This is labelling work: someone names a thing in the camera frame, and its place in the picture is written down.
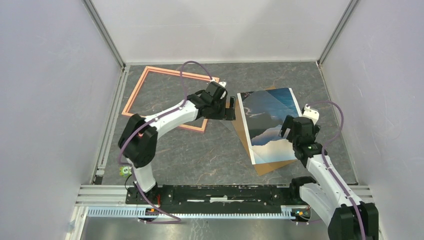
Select mountain landscape photo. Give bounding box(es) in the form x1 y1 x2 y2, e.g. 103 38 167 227
236 87 304 166

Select orange picture frame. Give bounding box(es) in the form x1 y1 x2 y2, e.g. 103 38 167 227
121 65 221 134

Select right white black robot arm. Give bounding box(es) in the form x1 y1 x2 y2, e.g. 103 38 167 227
281 115 379 240

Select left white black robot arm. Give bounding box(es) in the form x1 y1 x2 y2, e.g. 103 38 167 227
118 81 236 204

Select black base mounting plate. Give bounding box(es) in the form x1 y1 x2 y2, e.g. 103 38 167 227
145 184 311 214

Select green owl sticker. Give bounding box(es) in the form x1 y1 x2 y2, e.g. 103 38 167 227
119 166 132 177

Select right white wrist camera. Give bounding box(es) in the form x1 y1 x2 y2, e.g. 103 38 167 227
301 104 320 125

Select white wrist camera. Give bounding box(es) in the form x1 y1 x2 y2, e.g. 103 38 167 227
218 81 227 88
301 104 320 125

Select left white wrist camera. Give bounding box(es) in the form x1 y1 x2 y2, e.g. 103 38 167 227
218 81 227 88

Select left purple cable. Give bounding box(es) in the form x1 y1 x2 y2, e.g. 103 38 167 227
117 60 214 225

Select white slotted cable duct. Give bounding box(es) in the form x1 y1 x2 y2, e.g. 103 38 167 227
87 206 295 220

